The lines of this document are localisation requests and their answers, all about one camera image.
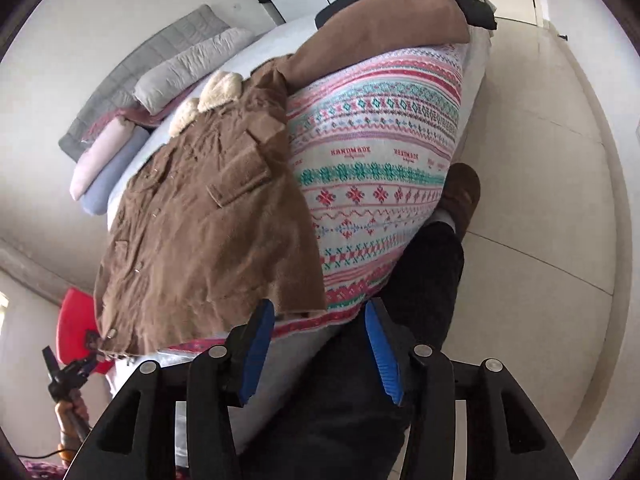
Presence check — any grey pillow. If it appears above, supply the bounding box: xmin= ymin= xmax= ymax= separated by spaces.
xmin=134 ymin=27 xmax=256 ymax=115

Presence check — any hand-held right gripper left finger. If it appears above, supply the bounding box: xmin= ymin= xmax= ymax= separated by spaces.
xmin=64 ymin=299 xmax=276 ymax=480

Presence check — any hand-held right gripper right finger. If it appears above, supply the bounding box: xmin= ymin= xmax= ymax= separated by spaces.
xmin=364 ymin=299 xmax=581 ymax=480

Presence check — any black folded garment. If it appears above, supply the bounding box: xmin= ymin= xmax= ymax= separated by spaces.
xmin=314 ymin=0 xmax=498 ymax=31

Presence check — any maroon folded bedcover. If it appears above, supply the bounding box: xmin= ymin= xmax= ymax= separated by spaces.
xmin=82 ymin=85 xmax=201 ymax=141

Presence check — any grey upholstered headboard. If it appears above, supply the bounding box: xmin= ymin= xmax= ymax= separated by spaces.
xmin=58 ymin=4 xmax=231 ymax=163

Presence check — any person's dark trouser leg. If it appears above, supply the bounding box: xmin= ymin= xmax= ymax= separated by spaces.
xmin=240 ymin=220 xmax=466 ymax=480

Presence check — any pink pillow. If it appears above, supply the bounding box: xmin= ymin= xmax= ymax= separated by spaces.
xmin=69 ymin=119 xmax=136 ymax=201

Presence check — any red chair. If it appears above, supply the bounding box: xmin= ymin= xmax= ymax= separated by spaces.
xmin=59 ymin=287 xmax=117 ymax=376

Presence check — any bed with grey sheet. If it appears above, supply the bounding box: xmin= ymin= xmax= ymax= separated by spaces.
xmin=105 ymin=14 xmax=497 ymax=456

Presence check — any person's left hand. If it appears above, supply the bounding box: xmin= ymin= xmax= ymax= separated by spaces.
xmin=55 ymin=390 xmax=93 ymax=448

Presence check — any brown slipper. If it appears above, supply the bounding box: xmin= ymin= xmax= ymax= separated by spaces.
xmin=437 ymin=162 xmax=482 ymax=241

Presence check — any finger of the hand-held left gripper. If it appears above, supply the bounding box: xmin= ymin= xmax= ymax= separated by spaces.
xmin=80 ymin=329 xmax=110 ymax=377
xmin=42 ymin=344 xmax=65 ymax=388

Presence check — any brown jacket with fleece collar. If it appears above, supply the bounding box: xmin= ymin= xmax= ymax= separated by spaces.
xmin=94 ymin=0 xmax=471 ymax=358

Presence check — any blue-grey pillow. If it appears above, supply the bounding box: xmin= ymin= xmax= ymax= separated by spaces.
xmin=80 ymin=127 xmax=151 ymax=216

